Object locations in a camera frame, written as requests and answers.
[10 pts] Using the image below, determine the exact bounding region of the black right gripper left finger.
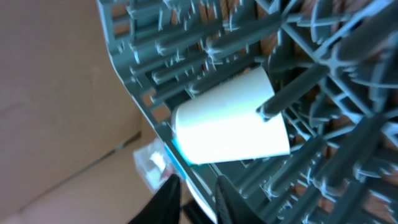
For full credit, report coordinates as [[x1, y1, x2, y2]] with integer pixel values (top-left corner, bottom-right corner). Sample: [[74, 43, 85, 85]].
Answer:
[[128, 174, 181, 224]]

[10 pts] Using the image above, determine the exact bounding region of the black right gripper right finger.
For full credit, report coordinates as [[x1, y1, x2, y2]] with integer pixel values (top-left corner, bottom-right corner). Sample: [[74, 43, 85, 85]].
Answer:
[[215, 175, 264, 224]]

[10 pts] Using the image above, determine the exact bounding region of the pale green cup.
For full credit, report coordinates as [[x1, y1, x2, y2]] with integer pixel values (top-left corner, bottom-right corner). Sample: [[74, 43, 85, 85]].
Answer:
[[172, 67, 290, 165]]

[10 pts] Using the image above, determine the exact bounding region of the clear plastic waste bin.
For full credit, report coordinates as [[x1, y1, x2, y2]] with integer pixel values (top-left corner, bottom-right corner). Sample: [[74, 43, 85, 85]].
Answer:
[[132, 138, 177, 193]]

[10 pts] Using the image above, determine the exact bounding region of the grey dishwasher rack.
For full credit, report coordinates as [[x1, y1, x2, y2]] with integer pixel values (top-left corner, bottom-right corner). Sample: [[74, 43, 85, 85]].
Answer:
[[97, 0, 397, 223]]

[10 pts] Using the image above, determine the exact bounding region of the large white plate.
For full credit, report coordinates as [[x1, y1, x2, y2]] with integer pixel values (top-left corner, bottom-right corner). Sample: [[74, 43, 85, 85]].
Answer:
[[185, 180, 217, 223]]

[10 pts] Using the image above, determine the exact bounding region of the teal serving tray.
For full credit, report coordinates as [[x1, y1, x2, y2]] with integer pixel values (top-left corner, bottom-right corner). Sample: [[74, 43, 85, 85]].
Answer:
[[163, 138, 193, 181]]

